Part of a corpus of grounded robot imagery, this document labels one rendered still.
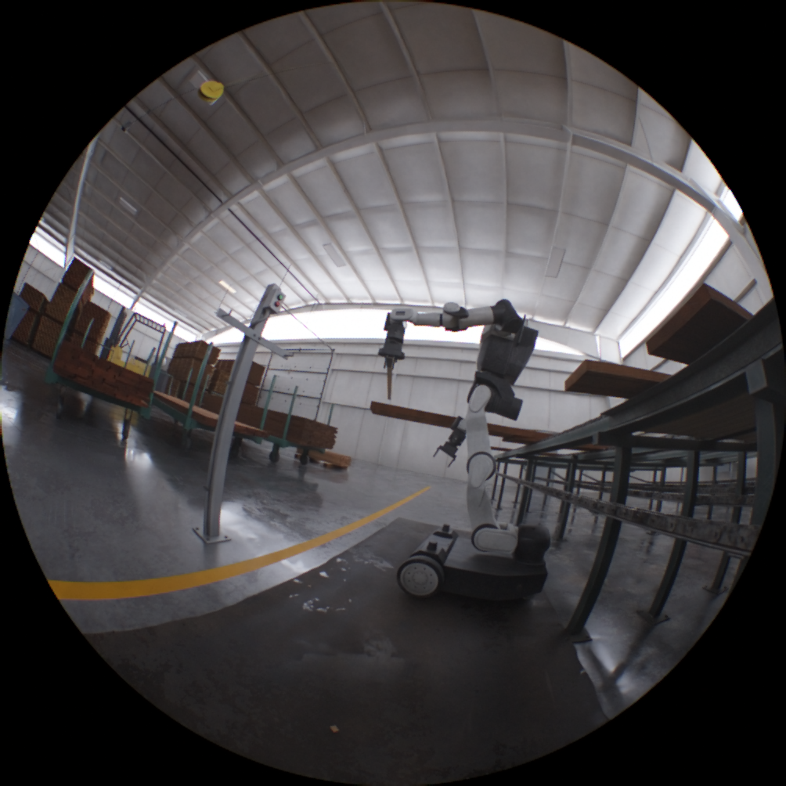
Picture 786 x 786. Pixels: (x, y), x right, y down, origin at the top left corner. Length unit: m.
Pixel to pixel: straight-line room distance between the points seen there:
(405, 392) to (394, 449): 2.30
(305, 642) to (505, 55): 7.01
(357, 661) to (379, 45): 7.27
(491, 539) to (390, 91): 6.99
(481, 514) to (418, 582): 0.42
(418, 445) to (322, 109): 10.90
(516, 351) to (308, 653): 1.45
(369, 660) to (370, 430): 9.38
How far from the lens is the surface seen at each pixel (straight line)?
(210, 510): 1.27
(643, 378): 0.66
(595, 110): 6.65
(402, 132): 6.12
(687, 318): 0.46
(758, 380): 0.47
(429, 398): 9.42
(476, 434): 1.20
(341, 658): 0.81
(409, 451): 9.23
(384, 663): 0.82
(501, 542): 1.19
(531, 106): 6.37
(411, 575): 1.12
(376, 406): 1.58
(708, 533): 0.58
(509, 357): 1.25
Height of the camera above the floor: 0.64
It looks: 13 degrees up
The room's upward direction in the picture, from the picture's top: 11 degrees clockwise
